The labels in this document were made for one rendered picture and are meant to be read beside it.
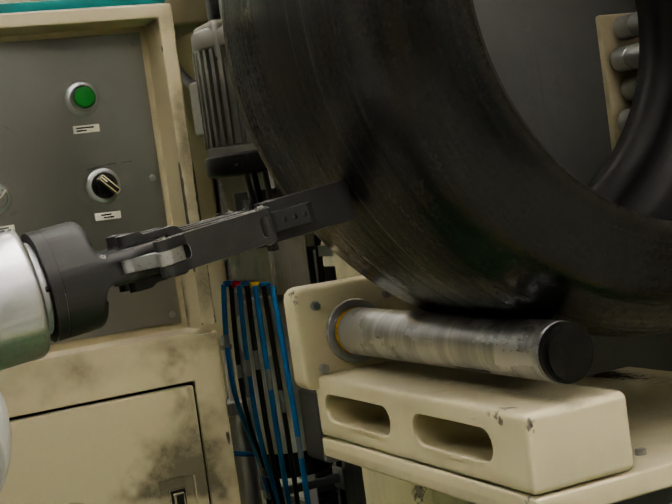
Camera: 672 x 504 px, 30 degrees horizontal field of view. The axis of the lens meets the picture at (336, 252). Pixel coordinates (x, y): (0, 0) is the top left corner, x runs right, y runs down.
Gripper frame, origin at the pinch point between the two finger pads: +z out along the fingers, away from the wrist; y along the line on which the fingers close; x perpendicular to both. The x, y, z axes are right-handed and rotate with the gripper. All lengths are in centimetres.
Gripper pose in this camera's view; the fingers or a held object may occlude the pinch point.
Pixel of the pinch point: (305, 211)
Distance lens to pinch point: 91.4
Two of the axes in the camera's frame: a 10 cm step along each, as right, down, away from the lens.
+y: -4.3, 0.1, 9.0
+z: 8.7, -2.7, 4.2
